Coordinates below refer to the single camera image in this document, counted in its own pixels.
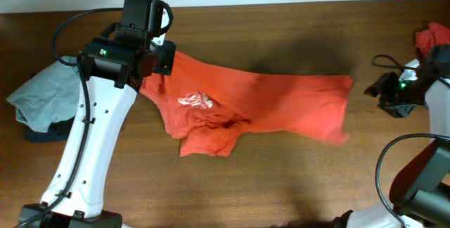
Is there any dark navy folded garment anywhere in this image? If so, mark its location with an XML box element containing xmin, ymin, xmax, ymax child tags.
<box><xmin>23</xmin><ymin>118</ymin><xmax>74</xmax><ymax>143</ymax></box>

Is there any grey folded shirt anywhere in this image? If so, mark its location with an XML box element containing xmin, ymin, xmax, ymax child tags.
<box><xmin>6</xmin><ymin>61</ymin><xmax>80</xmax><ymax>133</ymax></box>

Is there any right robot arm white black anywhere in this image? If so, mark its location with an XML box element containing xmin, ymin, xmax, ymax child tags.
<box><xmin>330</xmin><ymin>44</ymin><xmax>449</xmax><ymax>228</ymax></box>

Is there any red garment pile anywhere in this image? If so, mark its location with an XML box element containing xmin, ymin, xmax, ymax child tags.
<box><xmin>415</xmin><ymin>22</ymin><xmax>450</xmax><ymax>57</ymax></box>

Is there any red t-shirt with logo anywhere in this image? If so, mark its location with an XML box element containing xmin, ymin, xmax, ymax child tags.
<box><xmin>140</xmin><ymin>52</ymin><xmax>353</xmax><ymax>156</ymax></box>

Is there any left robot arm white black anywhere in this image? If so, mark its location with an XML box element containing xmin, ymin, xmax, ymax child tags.
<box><xmin>18</xmin><ymin>38</ymin><xmax>176</xmax><ymax>228</ymax></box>

